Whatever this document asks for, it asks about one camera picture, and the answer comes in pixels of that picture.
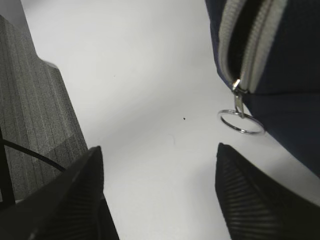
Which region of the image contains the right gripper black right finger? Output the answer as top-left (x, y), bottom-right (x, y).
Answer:
top-left (215, 143), bottom-right (320, 240)

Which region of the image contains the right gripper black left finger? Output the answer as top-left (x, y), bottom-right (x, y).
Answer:
top-left (0, 146), bottom-right (120, 240)

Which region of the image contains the navy and white lunch bag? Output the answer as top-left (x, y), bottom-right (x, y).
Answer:
top-left (205, 0), bottom-right (320, 175)

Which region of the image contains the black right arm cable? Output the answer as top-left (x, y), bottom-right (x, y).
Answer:
top-left (0, 127), bottom-right (67, 205)

